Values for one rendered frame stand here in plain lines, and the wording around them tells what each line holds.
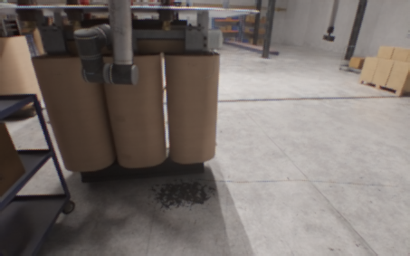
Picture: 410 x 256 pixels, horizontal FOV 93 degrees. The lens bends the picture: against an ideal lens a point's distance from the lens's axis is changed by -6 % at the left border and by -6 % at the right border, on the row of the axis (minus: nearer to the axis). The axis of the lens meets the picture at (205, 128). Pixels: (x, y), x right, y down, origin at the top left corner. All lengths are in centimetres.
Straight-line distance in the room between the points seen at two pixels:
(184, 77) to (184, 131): 42
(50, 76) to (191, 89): 92
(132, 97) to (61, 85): 46
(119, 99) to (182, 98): 43
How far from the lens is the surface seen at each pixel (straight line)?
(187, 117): 159
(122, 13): 113
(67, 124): 174
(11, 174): 146
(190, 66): 149
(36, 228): 173
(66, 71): 161
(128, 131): 165
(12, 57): 381
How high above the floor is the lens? 125
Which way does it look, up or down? 26 degrees down
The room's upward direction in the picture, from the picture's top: 2 degrees clockwise
